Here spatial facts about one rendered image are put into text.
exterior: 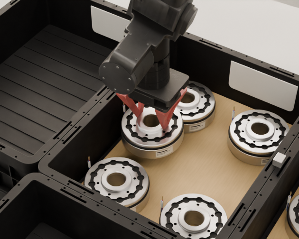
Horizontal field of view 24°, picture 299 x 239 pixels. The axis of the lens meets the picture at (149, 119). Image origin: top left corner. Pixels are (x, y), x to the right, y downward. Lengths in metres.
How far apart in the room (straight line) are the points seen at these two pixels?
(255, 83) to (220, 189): 0.21
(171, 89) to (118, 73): 0.13
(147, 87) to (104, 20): 0.32
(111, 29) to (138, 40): 0.39
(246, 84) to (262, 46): 0.38
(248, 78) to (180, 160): 0.19
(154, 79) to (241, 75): 0.24
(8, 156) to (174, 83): 0.27
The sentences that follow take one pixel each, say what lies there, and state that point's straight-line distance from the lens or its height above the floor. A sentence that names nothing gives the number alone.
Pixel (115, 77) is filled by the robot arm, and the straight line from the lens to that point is 0.95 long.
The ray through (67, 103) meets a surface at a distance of 1.26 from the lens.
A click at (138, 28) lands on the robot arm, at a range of 0.95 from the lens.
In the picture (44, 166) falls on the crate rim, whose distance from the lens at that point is 1.03.
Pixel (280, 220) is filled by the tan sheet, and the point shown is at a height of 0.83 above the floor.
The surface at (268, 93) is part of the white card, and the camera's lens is 1.21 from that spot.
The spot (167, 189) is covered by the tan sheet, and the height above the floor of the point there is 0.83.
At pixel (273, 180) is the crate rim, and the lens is 1.01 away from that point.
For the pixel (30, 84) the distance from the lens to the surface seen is 1.31.
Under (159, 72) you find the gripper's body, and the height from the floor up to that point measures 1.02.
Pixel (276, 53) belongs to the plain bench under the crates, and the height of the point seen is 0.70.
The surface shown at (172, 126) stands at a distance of 1.13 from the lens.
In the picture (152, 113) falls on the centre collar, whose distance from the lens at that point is 1.14.
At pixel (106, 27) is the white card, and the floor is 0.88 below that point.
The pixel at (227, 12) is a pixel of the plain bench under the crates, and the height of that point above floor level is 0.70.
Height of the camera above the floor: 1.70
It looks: 45 degrees down
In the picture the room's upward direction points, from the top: straight up
